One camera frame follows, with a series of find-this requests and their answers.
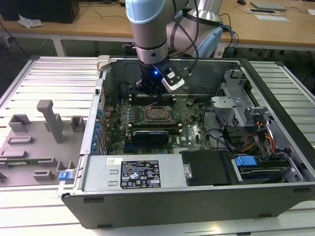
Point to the black box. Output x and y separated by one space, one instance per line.
37 9

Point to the green RAM stick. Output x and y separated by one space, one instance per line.
22 162

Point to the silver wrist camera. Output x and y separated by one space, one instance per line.
173 82

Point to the blue case latch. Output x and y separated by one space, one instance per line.
64 176

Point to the crumpled white paper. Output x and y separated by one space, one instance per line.
29 22

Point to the green motherboard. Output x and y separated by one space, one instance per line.
187 118

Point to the black computer mouse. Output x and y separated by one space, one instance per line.
241 2

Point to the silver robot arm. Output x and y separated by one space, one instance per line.
147 32

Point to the wooden desk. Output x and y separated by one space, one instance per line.
98 27

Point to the silver green CPU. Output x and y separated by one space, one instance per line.
159 113

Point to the blue card retainer clip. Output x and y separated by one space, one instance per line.
98 126
96 133
100 113
94 140
93 148

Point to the black RAM slot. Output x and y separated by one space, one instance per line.
155 132
135 100
155 124
155 129
135 95

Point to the silver metal drive cage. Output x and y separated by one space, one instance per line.
229 105

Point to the black plastic shroud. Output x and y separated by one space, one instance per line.
209 169

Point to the black graphics card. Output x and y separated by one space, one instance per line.
150 140

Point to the grey parts rack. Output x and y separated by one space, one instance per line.
24 147

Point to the hard disk in blue carrier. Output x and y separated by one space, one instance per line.
246 163

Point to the silver laptop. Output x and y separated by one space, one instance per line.
268 5

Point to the black cylindrical part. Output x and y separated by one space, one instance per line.
124 89

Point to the white rimmed black strip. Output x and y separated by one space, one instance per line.
263 10

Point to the silver power supply with label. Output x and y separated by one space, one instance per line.
98 172

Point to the CPU socket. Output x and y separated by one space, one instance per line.
147 121

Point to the black silver PC case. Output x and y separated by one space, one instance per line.
147 209

